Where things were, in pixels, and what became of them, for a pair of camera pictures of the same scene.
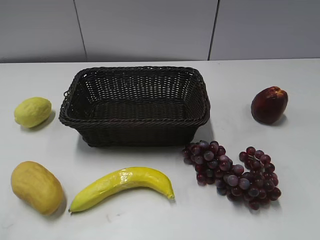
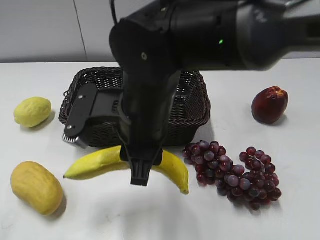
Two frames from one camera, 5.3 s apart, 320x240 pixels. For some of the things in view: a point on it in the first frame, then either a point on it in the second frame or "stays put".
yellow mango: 32,181 stays put
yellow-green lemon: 32,112 stays put
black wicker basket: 137,106 stays put
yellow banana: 129,178 → 111,160
